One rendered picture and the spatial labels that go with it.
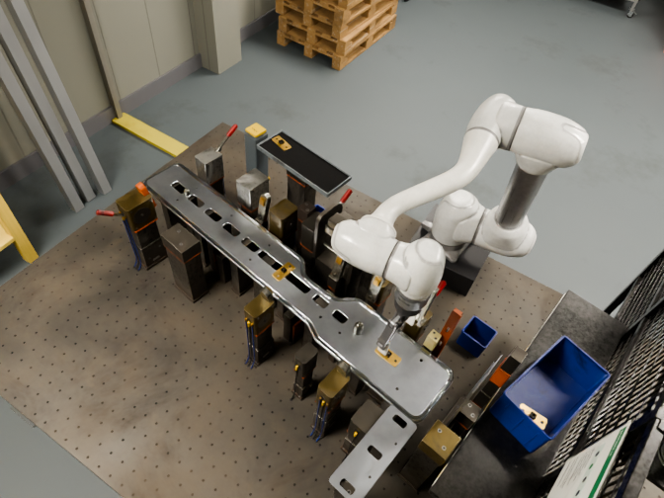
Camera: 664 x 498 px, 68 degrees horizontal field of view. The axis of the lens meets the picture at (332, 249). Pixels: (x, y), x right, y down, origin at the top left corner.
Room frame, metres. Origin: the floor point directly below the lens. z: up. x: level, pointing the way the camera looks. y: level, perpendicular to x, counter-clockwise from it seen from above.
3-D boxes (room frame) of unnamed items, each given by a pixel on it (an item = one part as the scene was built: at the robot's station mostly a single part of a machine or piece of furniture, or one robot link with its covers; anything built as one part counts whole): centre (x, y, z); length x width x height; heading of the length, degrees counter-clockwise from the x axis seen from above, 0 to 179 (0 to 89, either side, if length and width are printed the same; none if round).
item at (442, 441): (0.49, -0.38, 0.88); 0.08 x 0.08 x 0.36; 55
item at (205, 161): (1.50, 0.54, 0.88); 0.12 x 0.07 x 0.36; 145
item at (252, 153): (1.57, 0.37, 0.92); 0.08 x 0.08 x 0.44; 55
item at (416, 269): (0.76, -0.21, 1.47); 0.13 x 0.11 x 0.16; 70
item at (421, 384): (1.02, 0.18, 1.00); 1.38 x 0.22 x 0.02; 55
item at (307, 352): (0.71, 0.04, 0.84); 0.10 x 0.05 x 0.29; 145
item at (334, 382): (0.60, -0.05, 0.87); 0.12 x 0.07 x 0.35; 145
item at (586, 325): (0.67, -0.70, 1.02); 0.90 x 0.22 x 0.03; 145
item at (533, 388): (0.66, -0.69, 1.10); 0.30 x 0.17 x 0.13; 136
